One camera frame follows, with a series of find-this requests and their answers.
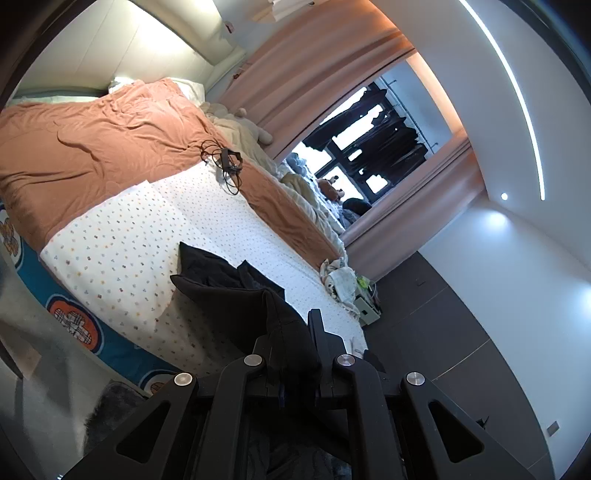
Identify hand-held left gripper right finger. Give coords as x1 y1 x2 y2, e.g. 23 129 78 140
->
307 309 537 480

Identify row of dark hanging clothes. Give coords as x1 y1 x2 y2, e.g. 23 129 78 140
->
305 85 431 191

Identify beige plush toy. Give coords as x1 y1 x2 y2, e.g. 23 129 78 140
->
233 106 274 147

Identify cream padded headboard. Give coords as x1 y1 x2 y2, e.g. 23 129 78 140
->
8 0 246 100

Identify white spotted bed sheet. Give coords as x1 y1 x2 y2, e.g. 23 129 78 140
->
39 161 370 376

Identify dark patterned pants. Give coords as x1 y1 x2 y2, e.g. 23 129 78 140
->
83 383 153 462

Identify white crumpled cloth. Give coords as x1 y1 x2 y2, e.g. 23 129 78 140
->
320 256 361 320

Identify orange cushion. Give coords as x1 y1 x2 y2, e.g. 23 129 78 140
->
318 177 343 202

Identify black charger with cable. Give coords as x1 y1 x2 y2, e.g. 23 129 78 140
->
198 138 246 197

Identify beige duvet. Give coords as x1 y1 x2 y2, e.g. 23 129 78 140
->
201 102 348 241

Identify white pillow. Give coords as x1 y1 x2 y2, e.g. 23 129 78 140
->
108 77 206 100

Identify ceiling strip light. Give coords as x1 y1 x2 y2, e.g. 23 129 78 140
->
459 0 548 202

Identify black jacket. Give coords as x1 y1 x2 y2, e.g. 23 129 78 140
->
169 240 325 389

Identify small white nightstand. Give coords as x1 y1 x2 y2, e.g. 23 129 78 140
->
355 284 384 326

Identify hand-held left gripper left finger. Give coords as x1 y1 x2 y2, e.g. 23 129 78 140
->
62 337 284 480

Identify orange blanket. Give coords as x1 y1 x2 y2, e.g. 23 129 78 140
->
0 78 345 251

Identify pink curtain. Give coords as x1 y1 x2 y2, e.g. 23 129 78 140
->
216 0 413 163
339 129 486 283

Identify dark round cushion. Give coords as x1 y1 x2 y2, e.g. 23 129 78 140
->
341 197 373 218

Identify blue plush toy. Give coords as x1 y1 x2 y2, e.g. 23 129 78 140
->
286 154 315 179

